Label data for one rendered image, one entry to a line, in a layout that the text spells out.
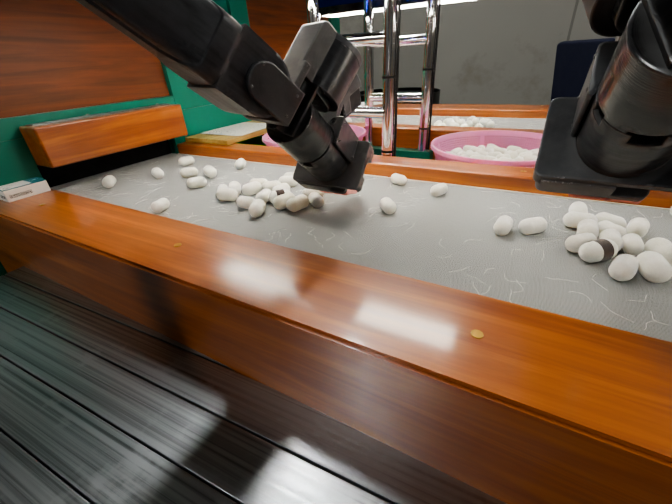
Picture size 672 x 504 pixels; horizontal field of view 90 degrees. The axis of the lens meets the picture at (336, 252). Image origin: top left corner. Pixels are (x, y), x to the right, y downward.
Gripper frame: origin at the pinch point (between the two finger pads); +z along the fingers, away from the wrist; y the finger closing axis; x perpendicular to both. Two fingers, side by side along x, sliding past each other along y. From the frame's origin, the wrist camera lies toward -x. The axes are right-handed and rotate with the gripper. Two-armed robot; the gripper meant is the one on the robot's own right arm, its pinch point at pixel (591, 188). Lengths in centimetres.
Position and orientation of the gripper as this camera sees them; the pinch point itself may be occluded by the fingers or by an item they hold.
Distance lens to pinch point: 40.2
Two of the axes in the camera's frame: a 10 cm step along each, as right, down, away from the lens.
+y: -8.7, -2.1, 4.5
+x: -2.7, 9.6, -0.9
